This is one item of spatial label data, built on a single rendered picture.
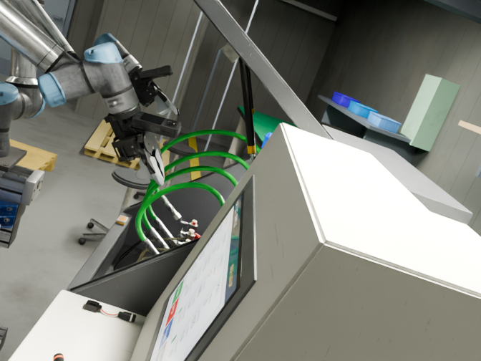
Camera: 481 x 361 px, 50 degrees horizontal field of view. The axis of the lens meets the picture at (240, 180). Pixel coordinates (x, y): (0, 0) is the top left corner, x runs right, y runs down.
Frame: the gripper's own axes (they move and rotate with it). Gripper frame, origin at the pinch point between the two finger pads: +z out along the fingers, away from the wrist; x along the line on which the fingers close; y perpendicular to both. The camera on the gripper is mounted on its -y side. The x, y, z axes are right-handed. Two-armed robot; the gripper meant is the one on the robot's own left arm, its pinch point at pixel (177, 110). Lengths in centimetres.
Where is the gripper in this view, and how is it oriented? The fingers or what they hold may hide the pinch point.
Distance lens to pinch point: 179.5
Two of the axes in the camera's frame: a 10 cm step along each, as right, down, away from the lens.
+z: 6.9, 7.3, 0.7
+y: -7.3, 6.9, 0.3
